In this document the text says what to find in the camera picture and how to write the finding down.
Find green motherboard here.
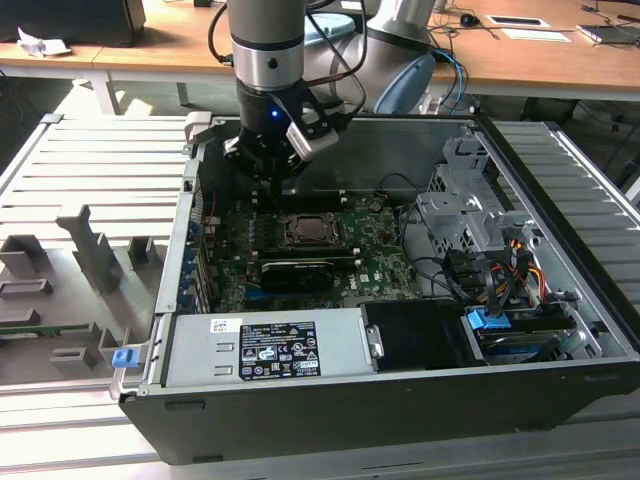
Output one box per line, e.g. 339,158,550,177
199,192,426,314

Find black RAM stick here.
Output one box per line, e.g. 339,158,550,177
255,243,362,265

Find crumpled white paper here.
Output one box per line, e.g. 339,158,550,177
16,27,74,59

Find metal socket cover frame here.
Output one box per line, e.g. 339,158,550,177
283,212,347,247

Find black disk wire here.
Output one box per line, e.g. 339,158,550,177
443,248,506,321

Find green RAM stick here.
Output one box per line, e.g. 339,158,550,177
0,323,94,339

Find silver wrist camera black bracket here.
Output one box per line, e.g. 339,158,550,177
272,84,342,162

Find black box on desk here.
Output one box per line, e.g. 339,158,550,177
0,0,147,49

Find white paper sheet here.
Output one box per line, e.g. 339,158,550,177
501,28,574,44

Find grey plastic case handle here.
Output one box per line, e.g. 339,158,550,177
183,112,216,146

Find wooden desk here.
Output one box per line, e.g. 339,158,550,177
0,0,640,116

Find black graphics card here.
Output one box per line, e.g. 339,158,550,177
259,258,336,294

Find grey metal drive cage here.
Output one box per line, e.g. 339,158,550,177
414,137,541,261

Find hard disk in blue carrier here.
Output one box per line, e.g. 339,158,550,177
462,307,576,364

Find black power supply label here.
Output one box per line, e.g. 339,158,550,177
239,321,317,382

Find CPU socket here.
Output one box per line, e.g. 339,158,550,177
282,212,347,249

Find black open PC case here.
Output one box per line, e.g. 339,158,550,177
117,112,640,466

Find grey laptop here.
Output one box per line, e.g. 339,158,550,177
575,22,640,46

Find grey power supply unit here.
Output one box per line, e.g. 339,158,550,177
162,307,376,389

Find grey parts rack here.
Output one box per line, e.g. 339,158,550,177
0,202,169,386

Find blue plastic case latch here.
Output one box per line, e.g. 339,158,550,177
112,348,139,371

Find white framed desk grommet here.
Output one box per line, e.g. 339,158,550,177
487,14,551,29

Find yellow red wire bundle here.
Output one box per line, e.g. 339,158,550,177
482,239,546,306

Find black plastic air shroud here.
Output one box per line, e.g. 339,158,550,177
362,299,476,374

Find blue cable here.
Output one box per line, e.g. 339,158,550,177
434,47,469,114

